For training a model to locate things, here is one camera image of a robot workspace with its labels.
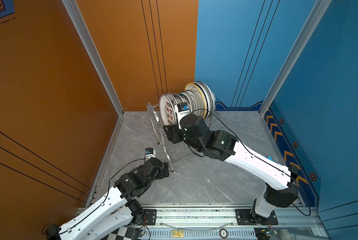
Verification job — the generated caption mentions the chrome wire dish rack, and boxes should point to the chrome wire dish rack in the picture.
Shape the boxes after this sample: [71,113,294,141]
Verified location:
[147,101,228,171]

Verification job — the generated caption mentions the white plate red characters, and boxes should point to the white plate red characters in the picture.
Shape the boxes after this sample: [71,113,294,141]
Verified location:
[166,93,179,106]
[159,94,177,125]

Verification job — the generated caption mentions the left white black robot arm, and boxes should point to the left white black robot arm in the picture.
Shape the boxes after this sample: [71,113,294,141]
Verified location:
[42,158,170,240]

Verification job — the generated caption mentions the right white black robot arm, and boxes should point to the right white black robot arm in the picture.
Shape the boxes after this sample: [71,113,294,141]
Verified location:
[163,114,302,225]

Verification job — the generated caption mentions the white plate grey pattern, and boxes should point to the white plate grey pattern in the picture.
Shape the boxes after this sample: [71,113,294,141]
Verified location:
[183,90,201,117]

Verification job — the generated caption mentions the white plate dark rim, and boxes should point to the white plate dark rim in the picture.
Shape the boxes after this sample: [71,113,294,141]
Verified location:
[173,93,190,106]

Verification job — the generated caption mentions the large white plate black rim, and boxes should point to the large white plate black rim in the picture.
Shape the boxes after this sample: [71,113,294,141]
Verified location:
[195,81,216,118]

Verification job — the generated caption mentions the yellow rim dotted plate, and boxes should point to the yellow rim dotted plate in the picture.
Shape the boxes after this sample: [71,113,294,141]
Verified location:
[185,83,208,119]

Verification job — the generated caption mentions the black white checkerboard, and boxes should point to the black white checkerboard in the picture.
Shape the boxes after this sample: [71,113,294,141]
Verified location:
[101,227,139,240]

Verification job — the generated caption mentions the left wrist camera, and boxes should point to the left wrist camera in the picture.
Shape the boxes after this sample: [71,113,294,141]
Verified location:
[145,148,156,160]

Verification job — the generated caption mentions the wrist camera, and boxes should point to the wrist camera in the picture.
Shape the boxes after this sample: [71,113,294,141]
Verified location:
[174,102,191,123]
[145,148,156,160]

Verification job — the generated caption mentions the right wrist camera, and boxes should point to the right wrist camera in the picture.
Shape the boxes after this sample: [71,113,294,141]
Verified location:
[174,102,191,123]

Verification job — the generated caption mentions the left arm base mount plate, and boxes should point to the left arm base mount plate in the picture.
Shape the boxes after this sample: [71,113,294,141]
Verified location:
[132,209,157,226]

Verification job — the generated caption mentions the aluminium front rail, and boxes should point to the aluminium front rail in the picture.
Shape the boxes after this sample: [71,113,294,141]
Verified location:
[124,204,330,240]

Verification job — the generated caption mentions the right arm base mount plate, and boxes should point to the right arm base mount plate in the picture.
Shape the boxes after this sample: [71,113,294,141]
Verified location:
[235,209,279,226]

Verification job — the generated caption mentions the grey microphone at rail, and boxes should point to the grey microphone at rail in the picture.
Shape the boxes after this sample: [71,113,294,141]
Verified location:
[278,229,330,240]

